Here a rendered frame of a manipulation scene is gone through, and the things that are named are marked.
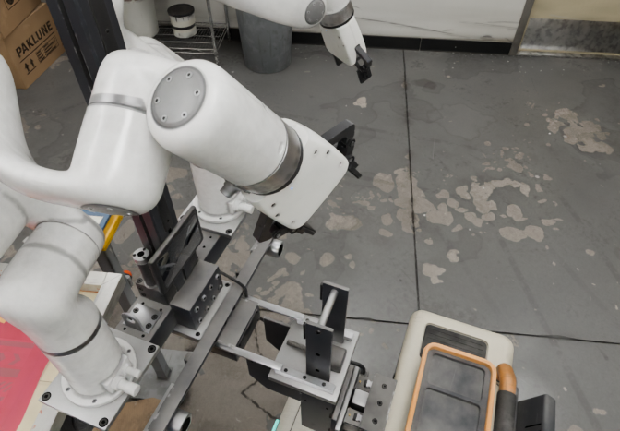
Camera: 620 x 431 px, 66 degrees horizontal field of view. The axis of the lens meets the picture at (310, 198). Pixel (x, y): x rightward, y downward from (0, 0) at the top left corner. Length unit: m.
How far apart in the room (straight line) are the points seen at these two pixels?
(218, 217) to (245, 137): 0.74
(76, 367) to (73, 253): 0.20
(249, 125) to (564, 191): 2.85
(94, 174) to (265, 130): 0.13
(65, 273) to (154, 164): 0.35
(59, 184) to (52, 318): 0.34
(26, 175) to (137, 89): 0.11
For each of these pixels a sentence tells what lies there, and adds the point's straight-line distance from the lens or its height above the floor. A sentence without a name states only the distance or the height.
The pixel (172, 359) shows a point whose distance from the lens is 2.24.
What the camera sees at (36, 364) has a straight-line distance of 1.26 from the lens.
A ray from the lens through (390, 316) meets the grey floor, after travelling 2.30.
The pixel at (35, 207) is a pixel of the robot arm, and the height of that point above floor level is 1.48.
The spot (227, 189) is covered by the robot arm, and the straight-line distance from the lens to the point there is 0.45.
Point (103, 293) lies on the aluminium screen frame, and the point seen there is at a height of 0.99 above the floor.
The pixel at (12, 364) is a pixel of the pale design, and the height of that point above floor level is 0.95.
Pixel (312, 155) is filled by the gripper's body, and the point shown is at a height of 1.65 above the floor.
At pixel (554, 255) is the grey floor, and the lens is 2.77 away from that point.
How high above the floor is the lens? 1.95
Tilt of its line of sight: 46 degrees down
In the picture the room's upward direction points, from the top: straight up
